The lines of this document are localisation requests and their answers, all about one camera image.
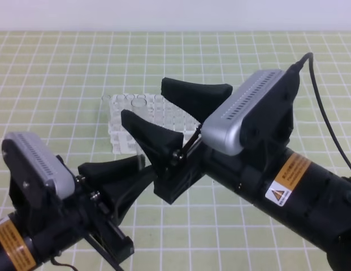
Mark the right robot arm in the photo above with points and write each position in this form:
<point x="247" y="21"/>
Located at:
<point x="307" y="198"/>

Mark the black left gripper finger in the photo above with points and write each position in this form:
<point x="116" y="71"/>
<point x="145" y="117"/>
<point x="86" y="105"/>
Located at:
<point x="121" y="194"/>
<point x="111" y="171"/>

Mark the white plastic test tube rack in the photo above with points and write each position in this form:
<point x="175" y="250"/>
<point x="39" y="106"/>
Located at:
<point x="160" y="112"/>

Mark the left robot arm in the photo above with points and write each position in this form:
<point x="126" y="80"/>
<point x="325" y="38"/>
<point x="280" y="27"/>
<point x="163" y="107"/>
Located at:
<point x="16" y="252"/>

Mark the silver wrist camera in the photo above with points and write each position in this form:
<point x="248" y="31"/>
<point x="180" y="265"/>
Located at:
<point x="39" y="166"/>
<point x="252" y="112"/>

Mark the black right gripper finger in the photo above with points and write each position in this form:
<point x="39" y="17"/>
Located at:
<point x="198" y="100"/>
<point x="158" y="143"/>

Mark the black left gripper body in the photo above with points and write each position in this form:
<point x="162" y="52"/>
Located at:
<point x="59" y="224"/>

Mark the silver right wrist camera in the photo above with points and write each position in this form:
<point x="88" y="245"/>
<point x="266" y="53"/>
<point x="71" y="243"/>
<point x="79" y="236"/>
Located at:
<point x="252" y="112"/>

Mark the clear glass test tube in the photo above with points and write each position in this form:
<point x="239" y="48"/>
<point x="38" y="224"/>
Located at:
<point x="140" y="108"/>

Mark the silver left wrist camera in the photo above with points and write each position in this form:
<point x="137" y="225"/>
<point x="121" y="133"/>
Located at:
<point x="39" y="166"/>

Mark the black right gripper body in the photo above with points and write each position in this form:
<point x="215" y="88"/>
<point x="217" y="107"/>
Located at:
<point x="246" y="174"/>

